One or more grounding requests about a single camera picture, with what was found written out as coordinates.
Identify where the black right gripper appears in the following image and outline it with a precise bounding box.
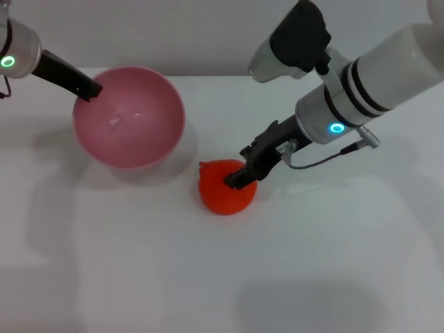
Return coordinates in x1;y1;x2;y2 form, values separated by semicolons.
223;113;313;191

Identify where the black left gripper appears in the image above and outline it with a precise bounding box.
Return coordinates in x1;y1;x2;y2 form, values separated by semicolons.
31;49;104;103

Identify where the orange fruit with stem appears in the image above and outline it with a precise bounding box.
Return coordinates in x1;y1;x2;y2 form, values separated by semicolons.
198;157;258;216

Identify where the pink plastic bowl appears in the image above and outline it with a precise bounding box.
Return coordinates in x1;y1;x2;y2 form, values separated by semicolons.
71;67;187;170

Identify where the left arm cable with plug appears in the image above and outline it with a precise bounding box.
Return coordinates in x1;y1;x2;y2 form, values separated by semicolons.
0;74;12;101

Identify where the arm cable with plug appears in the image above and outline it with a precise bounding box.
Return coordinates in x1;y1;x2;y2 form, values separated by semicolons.
280;126;381;171
0;74;12;101

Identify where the right arm cable with plug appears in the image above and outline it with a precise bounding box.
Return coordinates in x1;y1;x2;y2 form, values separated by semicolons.
280;126;381;171

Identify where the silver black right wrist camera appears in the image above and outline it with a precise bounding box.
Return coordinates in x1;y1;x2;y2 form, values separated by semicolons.
248;0;348;83

